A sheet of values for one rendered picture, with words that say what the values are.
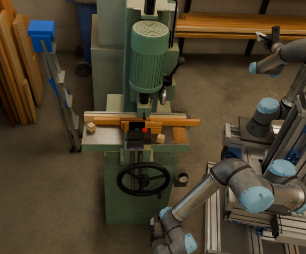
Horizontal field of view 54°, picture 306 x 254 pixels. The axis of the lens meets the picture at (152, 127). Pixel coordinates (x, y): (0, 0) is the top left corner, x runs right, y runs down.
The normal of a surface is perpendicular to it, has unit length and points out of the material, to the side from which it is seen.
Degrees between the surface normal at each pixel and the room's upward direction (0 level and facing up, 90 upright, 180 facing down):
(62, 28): 90
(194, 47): 90
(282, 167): 8
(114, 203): 90
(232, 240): 0
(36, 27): 0
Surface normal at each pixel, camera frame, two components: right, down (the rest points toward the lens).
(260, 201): 0.28, 0.63
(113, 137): 0.09, -0.72
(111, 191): 0.07, 0.70
